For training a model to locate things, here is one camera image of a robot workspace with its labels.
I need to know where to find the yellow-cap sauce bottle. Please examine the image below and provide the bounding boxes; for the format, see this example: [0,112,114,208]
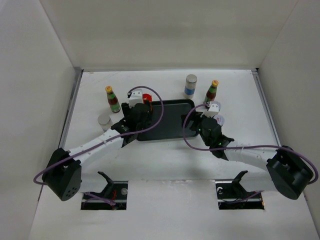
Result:
[105,86,121,113]
[203,79,219,104]

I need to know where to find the red-lid chili jar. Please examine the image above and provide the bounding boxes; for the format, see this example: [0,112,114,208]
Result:
[142,93,153,104]

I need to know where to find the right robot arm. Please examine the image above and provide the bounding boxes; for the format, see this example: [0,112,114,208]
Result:
[181,111,319,200]

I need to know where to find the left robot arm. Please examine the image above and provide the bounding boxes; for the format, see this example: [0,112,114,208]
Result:
[42,100,152,202]

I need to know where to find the small white sauce cup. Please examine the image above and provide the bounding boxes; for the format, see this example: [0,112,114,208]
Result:
[213,114,225,127]

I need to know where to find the black plastic tray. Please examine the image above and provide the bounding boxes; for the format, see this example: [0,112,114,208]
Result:
[137,99,195,142]

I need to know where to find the blue-label pepper jar left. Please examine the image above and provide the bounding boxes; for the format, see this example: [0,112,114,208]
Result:
[97,113,112,132]

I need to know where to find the blue-label pepper jar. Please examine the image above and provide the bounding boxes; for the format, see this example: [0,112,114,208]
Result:
[184,74,198,99]
[97,113,112,132]

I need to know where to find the blue-label pepper jar right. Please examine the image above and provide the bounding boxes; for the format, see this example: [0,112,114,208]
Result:
[184,74,198,99]

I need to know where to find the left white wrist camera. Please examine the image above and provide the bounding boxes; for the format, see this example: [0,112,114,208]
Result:
[127,88,144,108]

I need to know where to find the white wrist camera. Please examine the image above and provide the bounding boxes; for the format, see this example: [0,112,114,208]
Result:
[127,88,144,108]
[202,101,221,118]

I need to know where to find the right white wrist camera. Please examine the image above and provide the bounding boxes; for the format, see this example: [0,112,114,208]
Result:
[202,101,221,118]

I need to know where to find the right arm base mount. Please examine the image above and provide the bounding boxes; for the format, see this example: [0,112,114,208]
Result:
[215,170,265,210]

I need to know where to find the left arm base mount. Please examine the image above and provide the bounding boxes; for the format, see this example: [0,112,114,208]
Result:
[80,171,129,211]

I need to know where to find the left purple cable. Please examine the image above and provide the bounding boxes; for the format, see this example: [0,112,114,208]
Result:
[33,85,165,186]

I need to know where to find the purple cable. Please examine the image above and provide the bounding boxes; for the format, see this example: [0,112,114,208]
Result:
[33,85,165,186]
[182,104,320,186]

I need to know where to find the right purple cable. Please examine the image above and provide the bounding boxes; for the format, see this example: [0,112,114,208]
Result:
[182,104,320,186]

